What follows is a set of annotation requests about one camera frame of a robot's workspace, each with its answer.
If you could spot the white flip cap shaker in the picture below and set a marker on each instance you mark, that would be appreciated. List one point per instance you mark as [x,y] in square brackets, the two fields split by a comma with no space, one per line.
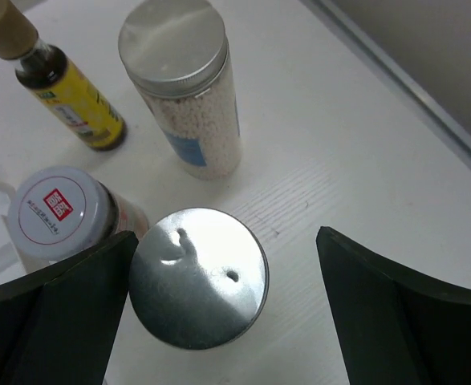
[199,279]

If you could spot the white lid brown sauce jar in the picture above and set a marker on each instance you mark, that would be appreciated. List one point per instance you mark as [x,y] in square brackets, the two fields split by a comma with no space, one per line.
[60,211]

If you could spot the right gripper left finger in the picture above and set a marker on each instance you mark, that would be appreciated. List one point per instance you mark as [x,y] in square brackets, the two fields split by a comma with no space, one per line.
[58,324]

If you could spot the right metal table rail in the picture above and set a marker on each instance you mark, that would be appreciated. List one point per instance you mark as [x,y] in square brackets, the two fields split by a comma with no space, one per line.
[425,45]

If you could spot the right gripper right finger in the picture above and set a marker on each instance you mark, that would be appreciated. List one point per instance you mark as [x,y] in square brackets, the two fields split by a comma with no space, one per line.
[395,325]

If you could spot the grey cap white shaker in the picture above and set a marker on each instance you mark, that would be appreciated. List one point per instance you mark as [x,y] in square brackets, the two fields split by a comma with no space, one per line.
[176,53]

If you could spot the small yellow oil bottle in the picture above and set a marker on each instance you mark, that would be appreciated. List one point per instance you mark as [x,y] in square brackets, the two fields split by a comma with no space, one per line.
[57,83]

